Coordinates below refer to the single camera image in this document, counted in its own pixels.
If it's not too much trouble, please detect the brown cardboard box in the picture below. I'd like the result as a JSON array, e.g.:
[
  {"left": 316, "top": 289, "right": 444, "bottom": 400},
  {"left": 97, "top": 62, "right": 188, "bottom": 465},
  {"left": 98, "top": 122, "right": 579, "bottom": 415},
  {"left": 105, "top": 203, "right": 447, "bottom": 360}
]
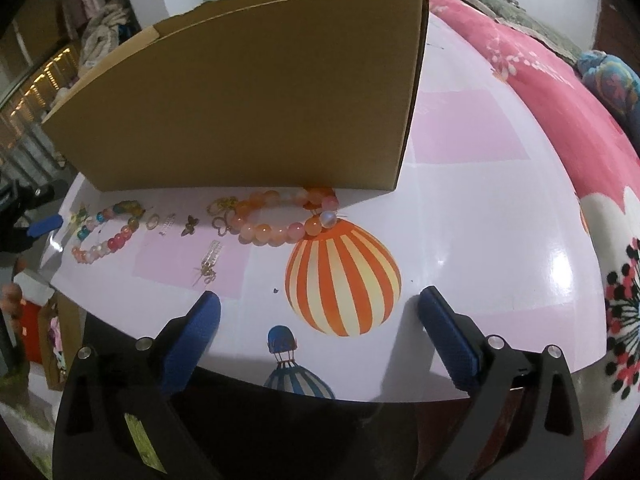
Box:
[{"left": 41, "top": 0, "right": 430, "bottom": 206}]

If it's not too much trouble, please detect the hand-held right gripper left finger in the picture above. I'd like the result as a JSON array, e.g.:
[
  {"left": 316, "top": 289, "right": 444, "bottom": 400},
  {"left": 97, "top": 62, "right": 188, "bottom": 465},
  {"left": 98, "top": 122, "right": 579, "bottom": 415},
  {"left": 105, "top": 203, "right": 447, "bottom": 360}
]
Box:
[{"left": 52, "top": 290, "right": 223, "bottom": 480}]

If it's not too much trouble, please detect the red box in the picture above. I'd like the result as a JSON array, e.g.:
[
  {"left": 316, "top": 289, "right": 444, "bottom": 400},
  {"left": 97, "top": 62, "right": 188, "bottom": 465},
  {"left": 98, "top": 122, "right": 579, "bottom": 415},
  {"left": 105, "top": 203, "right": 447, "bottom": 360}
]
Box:
[{"left": 20, "top": 297, "right": 51, "bottom": 361}]

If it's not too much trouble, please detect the large glass window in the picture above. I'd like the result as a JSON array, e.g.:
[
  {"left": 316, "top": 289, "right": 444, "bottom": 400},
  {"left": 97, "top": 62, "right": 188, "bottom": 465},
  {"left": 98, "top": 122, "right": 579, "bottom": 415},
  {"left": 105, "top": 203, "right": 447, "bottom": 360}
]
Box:
[{"left": 0, "top": 10, "right": 81, "bottom": 181}]

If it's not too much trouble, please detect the gold hair pin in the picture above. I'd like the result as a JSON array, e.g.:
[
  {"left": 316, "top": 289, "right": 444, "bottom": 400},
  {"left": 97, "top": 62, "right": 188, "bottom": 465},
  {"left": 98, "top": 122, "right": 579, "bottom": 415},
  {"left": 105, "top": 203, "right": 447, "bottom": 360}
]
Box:
[{"left": 192, "top": 240, "right": 223, "bottom": 288}]

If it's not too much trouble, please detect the orange beaded bracelet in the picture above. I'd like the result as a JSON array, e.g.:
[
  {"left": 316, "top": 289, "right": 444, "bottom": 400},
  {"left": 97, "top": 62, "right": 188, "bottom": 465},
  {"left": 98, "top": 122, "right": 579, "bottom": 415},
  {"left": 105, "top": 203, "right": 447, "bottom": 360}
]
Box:
[{"left": 231, "top": 186, "right": 341, "bottom": 247}]

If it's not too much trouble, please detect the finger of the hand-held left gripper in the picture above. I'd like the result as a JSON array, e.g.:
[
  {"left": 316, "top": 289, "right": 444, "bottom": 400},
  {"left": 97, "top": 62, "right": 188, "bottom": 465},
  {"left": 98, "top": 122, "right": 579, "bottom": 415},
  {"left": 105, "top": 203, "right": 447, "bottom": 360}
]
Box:
[
  {"left": 10, "top": 182, "right": 56, "bottom": 211},
  {"left": 0, "top": 214, "right": 63, "bottom": 255}
]

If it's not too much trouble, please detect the pile of clothes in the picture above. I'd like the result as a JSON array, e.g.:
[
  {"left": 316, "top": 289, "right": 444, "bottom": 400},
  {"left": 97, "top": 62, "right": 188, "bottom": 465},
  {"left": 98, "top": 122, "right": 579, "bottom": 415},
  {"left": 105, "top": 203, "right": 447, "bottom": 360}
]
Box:
[{"left": 77, "top": 2, "right": 133, "bottom": 71}]

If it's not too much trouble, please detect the pink floral blanket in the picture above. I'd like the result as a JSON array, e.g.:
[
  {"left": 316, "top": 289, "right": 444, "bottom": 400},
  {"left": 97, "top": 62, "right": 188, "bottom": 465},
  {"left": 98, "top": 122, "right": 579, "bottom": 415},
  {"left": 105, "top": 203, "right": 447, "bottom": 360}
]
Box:
[{"left": 425, "top": 0, "right": 640, "bottom": 478}]

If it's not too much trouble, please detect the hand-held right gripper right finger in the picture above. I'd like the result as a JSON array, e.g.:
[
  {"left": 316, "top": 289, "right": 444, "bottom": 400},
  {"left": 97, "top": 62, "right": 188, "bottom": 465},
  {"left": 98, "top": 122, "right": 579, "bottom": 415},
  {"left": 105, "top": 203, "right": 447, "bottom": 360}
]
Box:
[{"left": 417, "top": 286, "right": 586, "bottom": 480}]

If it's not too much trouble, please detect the multicolour beaded bracelet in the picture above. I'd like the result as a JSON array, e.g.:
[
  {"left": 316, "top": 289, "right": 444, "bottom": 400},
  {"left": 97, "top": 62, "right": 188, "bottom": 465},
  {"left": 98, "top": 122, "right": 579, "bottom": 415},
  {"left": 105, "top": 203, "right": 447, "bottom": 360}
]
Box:
[{"left": 70, "top": 200, "right": 146, "bottom": 265}]

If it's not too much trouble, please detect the grey fuzzy blanket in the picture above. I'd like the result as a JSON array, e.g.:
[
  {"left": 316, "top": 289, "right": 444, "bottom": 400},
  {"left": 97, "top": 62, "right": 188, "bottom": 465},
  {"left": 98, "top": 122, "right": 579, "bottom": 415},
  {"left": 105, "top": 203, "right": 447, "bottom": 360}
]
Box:
[{"left": 447, "top": 0, "right": 583, "bottom": 63}]

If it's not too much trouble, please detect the blue patterned blanket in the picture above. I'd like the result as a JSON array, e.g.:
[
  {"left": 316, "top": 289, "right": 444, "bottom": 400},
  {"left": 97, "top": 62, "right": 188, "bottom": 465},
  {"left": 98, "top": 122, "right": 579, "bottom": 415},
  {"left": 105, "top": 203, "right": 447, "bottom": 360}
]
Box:
[{"left": 575, "top": 50, "right": 640, "bottom": 126}]

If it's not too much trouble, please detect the small cardboard carton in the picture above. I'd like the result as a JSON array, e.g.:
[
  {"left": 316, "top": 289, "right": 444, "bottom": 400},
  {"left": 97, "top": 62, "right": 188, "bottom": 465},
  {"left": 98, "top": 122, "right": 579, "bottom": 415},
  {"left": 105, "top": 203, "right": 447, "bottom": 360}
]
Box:
[{"left": 37, "top": 290, "right": 83, "bottom": 391}]

